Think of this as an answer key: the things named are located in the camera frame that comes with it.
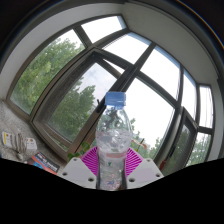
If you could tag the clear blue-capped water bottle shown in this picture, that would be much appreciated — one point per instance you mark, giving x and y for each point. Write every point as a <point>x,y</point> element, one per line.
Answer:
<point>114,140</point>

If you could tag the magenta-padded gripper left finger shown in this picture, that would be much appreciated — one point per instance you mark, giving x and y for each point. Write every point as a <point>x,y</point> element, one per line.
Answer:
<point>78,171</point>

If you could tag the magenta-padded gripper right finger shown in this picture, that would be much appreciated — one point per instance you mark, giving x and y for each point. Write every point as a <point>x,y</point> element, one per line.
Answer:
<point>145,171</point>

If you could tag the dark colourful flat box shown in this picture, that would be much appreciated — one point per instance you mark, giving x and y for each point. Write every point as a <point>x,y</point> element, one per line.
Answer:
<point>45,163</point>

